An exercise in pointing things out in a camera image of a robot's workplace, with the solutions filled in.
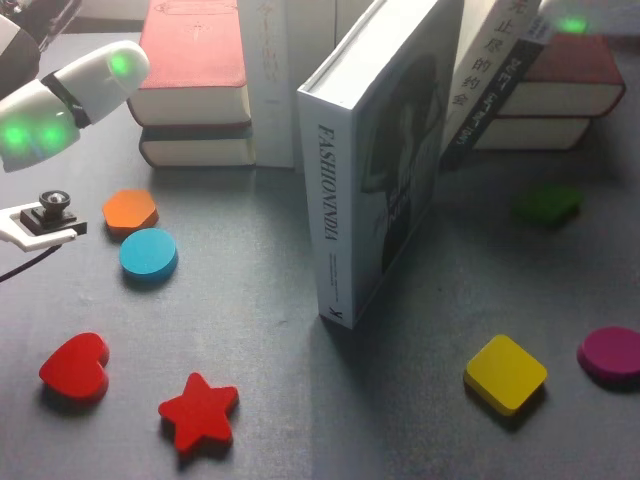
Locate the white Fashionindia book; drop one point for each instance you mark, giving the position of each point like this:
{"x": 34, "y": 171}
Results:
{"x": 335, "y": 200}

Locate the grey table cloth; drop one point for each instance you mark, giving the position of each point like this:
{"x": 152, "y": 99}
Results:
{"x": 250, "y": 325}

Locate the dark hardcover book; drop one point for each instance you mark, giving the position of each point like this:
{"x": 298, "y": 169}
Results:
{"x": 535, "y": 132}
{"x": 200, "y": 152}

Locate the white book with faint print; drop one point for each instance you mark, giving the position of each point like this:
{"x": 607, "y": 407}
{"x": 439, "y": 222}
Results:
{"x": 267, "y": 100}

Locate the blue round block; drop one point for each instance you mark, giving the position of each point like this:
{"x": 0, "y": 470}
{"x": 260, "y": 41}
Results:
{"x": 147, "y": 252}

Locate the orange hexagon block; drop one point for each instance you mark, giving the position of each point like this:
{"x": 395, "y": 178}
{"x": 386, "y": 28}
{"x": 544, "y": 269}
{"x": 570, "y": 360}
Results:
{"x": 129, "y": 210}

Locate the red star block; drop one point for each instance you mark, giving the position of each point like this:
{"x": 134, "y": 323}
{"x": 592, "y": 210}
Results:
{"x": 197, "y": 415}

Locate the yellow square block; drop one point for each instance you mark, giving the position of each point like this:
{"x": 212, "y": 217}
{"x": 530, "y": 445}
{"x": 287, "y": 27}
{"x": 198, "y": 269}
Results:
{"x": 505, "y": 372}

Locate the red hardcover book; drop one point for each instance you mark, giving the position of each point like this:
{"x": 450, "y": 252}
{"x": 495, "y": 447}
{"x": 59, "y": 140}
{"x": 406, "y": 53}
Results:
{"x": 195, "y": 50}
{"x": 575, "y": 60}

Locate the green square block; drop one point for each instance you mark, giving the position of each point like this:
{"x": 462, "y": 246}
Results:
{"x": 545, "y": 202}

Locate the black and white spine book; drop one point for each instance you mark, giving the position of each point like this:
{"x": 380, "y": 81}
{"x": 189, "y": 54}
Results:
{"x": 500, "y": 92}

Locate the grey book with Chinese title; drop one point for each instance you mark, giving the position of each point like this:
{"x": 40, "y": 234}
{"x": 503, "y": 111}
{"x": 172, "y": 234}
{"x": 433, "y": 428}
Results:
{"x": 480, "y": 65}

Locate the red heart block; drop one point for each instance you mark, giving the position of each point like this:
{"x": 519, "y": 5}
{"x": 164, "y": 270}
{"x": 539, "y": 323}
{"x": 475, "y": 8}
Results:
{"x": 75, "y": 365}

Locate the purple oval block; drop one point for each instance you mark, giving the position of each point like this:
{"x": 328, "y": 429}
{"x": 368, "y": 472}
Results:
{"x": 612, "y": 352}

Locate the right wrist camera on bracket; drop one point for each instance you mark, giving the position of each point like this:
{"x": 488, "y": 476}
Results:
{"x": 50, "y": 220}

